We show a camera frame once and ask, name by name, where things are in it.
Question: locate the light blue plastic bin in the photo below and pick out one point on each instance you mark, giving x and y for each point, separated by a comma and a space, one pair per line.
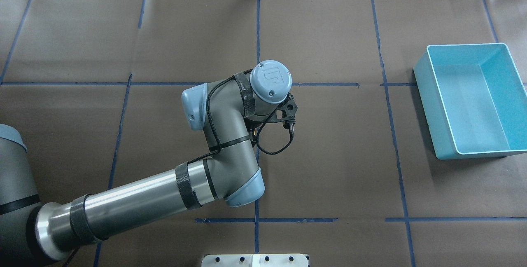
473, 99

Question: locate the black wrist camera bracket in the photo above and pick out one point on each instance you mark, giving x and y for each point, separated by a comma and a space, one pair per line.
285, 114

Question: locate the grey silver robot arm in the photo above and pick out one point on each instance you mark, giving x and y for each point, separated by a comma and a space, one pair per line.
231, 114

